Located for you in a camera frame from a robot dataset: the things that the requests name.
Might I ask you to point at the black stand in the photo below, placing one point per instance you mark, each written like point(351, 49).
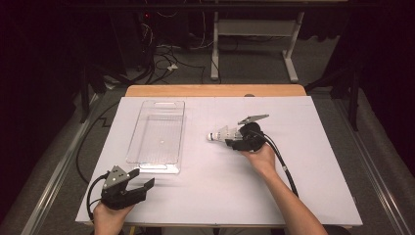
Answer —
point(352, 98)
point(85, 94)

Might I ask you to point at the wooden table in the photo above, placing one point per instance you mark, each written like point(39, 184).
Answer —
point(212, 90)

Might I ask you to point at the metal floor rail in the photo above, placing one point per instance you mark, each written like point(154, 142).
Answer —
point(368, 147)
point(55, 182)

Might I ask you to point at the white metal desk frame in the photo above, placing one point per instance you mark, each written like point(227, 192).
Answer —
point(254, 27)

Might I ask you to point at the person's left hand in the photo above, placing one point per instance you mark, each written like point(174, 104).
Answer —
point(109, 218)

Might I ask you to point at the person's right hand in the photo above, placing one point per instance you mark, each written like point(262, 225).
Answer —
point(262, 160)

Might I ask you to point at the white plug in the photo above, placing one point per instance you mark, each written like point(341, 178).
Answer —
point(172, 67)

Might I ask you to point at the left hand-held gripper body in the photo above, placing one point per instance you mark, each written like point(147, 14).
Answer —
point(119, 196)

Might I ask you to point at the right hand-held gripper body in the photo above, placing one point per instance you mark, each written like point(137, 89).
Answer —
point(253, 140)

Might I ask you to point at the clear plastic bin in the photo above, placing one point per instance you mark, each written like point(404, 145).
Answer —
point(156, 137)

